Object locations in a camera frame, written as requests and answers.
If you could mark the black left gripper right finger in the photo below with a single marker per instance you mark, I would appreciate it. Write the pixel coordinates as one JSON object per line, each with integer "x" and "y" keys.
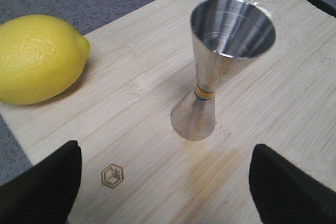
{"x": 282, "y": 193}

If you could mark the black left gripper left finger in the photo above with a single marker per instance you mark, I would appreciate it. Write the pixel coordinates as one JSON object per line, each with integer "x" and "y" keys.
{"x": 46, "y": 192}

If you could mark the steel double jigger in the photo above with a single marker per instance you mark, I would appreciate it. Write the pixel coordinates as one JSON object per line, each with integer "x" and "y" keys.
{"x": 227, "y": 36}

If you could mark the yellow lemon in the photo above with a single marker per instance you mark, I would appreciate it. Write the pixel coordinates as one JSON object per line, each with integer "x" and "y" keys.
{"x": 41, "y": 56}

